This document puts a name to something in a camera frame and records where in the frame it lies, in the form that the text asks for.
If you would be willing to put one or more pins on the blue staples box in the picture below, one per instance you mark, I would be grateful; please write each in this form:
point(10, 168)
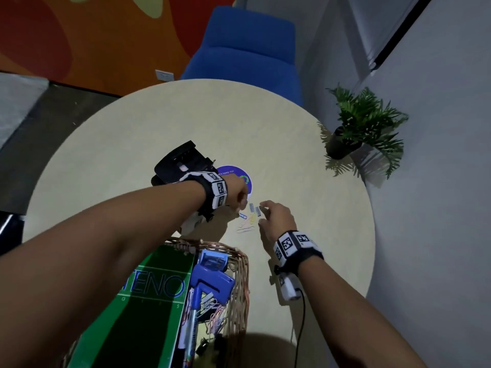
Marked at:
point(213, 260)

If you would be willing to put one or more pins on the person's left hand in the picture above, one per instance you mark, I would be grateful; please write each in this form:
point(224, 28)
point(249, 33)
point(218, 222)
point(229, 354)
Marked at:
point(234, 189)

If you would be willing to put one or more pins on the white wall outlet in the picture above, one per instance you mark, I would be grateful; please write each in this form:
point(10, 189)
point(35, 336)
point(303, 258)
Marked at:
point(164, 75)

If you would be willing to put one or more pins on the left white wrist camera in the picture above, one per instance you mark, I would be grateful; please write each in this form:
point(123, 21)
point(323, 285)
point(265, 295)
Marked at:
point(191, 223)

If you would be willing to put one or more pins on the blue upholstered chair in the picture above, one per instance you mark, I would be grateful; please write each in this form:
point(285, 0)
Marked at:
point(245, 49)

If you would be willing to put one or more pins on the round purple sticker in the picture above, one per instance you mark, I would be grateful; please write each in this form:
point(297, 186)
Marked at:
point(239, 173)

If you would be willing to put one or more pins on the black hole punch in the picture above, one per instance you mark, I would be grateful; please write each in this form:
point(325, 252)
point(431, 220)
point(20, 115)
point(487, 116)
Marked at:
point(180, 162)

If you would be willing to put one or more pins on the person's left fingers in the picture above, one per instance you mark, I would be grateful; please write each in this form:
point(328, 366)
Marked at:
point(242, 199)

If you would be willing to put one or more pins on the person's right hand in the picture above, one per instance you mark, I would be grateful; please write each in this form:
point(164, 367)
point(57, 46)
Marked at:
point(279, 222)

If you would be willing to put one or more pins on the silver staple strip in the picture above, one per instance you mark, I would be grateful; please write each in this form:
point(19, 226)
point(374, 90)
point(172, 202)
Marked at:
point(251, 208)
point(258, 210)

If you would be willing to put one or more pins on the person's right forearm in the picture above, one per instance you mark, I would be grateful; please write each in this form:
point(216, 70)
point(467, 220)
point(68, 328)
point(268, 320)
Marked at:
point(353, 318)

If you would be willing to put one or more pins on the yellow paper clip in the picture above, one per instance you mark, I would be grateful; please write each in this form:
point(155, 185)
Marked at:
point(252, 220)

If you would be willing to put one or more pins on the wrist marker band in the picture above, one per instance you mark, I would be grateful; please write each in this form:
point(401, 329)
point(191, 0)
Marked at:
point(214, 187)
point(295, 247)

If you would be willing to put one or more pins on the blue white pen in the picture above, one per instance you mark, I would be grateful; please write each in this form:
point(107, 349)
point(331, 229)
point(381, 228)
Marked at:
point(193, 333)

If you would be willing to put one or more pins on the pink paper clip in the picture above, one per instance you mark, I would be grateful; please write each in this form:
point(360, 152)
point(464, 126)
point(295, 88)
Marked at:
point(244, 228)

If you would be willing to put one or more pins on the white wall board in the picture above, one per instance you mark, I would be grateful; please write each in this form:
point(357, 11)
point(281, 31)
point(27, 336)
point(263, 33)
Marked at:
point(383, 30)

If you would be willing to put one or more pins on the left wrist marker band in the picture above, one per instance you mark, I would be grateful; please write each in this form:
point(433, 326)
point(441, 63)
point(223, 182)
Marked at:
point(214, 187)

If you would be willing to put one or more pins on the person's left forearm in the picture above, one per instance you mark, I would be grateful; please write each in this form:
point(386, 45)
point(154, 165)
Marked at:
point(96, 249)

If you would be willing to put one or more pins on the person's right thumb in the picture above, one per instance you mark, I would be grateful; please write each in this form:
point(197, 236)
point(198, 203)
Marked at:
point(263, 226)

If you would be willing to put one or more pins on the potted green fern plant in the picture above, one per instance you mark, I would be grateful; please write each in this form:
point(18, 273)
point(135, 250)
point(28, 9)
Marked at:
point(364, 118)

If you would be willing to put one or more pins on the woven wicker basket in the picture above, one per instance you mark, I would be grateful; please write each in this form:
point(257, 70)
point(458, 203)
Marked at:
point(238, 287)

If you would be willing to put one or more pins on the pile of paper clips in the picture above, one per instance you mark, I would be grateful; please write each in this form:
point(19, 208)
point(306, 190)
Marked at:
point(216, 318)

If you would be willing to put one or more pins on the black binder clip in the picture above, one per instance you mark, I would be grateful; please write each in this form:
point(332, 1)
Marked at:
point(202, 346)

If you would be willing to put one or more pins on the green cardboard box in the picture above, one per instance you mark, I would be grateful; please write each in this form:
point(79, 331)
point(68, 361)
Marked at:
point(145, 310)

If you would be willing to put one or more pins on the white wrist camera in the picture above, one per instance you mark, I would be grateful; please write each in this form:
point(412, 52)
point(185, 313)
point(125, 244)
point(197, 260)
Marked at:
point(289, 287)
point(191, 223)

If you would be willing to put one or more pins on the blue stapler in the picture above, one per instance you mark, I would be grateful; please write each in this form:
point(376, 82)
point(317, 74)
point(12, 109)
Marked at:
point(210, 283)

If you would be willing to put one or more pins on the black chair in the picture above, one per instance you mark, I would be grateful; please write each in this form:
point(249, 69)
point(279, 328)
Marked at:
point(9, 231)

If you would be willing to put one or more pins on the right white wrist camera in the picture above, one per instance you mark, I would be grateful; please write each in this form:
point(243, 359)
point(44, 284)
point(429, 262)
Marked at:
point(289, 287)

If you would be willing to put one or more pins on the right wrist marker band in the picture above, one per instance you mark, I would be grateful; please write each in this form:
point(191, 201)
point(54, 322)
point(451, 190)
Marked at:
point(295, 247)

